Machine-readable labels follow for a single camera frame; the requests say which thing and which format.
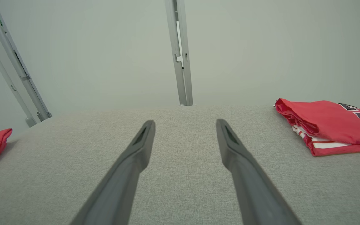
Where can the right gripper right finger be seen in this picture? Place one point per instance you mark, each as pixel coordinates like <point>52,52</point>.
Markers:
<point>245,178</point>

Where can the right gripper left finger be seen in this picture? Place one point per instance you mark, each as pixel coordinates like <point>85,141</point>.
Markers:
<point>127,175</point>

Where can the red white striped jersey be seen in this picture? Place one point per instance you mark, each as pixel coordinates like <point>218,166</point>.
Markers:
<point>333,125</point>

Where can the grey partition post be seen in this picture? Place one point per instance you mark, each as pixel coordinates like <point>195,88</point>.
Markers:
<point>180,62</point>
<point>14,68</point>

